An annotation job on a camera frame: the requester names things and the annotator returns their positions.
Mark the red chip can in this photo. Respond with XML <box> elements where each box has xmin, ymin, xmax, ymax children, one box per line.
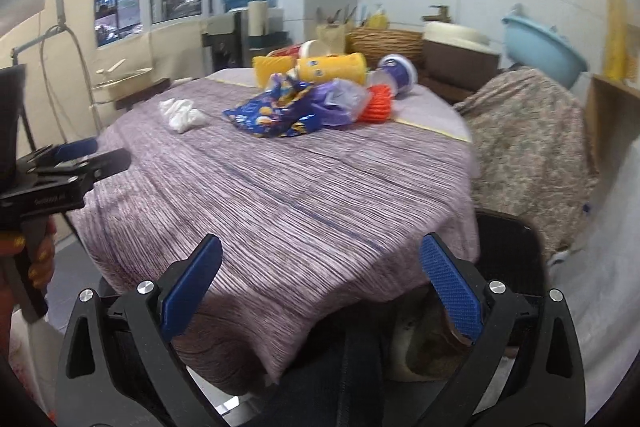
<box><xmin>268</xmin><ymin>39</ymin><xmax>331</xmax><ymax>58</ymax></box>

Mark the left hand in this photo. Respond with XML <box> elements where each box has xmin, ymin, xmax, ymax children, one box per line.
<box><xmin>0</xmin><ymin>217</ymin><xmax>56</xmax><ymax>359</ymax></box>

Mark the wooden side cabinet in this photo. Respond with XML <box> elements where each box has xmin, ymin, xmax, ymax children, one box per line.
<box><xmin>586</xmin><ymin>75</ymin><xmax>639</xmax><ymax>192</ymax></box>

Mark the wicker basket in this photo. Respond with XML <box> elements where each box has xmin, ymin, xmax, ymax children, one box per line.
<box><xmin>346</xmin><ymin>27</ymin><xmax>423</xmax><ymax>68</ymax></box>

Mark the brown white sink basin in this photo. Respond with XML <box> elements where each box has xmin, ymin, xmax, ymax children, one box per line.
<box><xmin>422</xmin><ymin>22</ymin><xmax>500</xmax><ymax>92</ymax></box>

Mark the paper towel roll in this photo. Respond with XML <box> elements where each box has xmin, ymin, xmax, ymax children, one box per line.
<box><xmin>247</xmin><ymin>1</ymin><xmax>269</xmax><ymax>37</ymax></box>

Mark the light blue plastic basin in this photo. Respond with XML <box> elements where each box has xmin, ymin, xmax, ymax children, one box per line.
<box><xmin>502</xmin><ymin>13</ymin><xmax>589</xmax><ymax>89</ymax></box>

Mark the blue white paper cup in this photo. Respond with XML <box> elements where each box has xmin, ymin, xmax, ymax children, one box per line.
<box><xmin>369</xmin><ymin>54</ymin><xmax>418</xmax><ymax>98</ymax></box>

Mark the purple striped tablecloth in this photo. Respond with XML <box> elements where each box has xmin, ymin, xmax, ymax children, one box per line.
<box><xmin>70</xmin><ymin>75</ymin><xmax>478</xmax><ymax>395</ymax></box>

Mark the yellow corrugated packet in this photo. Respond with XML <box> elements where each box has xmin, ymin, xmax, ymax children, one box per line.
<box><xmin>253</xmin><ymin>55</ymin><xmax>297</xmax><ymax>89</ymax></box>

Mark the brass faucet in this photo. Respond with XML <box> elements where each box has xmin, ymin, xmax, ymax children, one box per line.
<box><xmin>421</xmin><ymin>4</ymin><xmax>452</xmax><ymax>24</ymax></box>

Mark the woven utensil holder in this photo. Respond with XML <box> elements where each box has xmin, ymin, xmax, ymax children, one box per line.
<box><xmin>316</xmin><ymin>24</ymin><xmax>347</xmax><ymax>54</ymax></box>

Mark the white tissue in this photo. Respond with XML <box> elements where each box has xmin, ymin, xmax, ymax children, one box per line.
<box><xmin>158</xmin><ymin>98</ymin><xmax>209</xmax><ymax>134</ymax></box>

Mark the floral cloth cover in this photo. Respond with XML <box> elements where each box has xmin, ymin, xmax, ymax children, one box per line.
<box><xmin>454</xmin><ymin>67</ymin><xmax>599</xmax><ymax>260</ymax></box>

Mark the orange mesh net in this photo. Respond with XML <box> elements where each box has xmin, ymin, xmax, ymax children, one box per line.
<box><xmin>358</xmin><ymin>84</ymin><xmax>394</xmax><ymax>124</ymax></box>

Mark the white cloth cover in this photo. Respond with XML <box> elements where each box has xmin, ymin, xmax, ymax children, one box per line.
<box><xmin>552</xmin><ymin>141</ymin><xmax>639</xmax><ymax>419</ymax></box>

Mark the blue snack bag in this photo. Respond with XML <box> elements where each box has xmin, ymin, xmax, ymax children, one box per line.
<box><xmin>222</xmin><ymin>74</ymin><xmax>322</xmax><ymax>138</ymax></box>

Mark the purple plastic bag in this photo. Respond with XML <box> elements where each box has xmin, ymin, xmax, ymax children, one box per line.
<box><xmin>297</xmin><ymin>79</ymin><xmax>372</xmax><ymax>130</ymax></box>

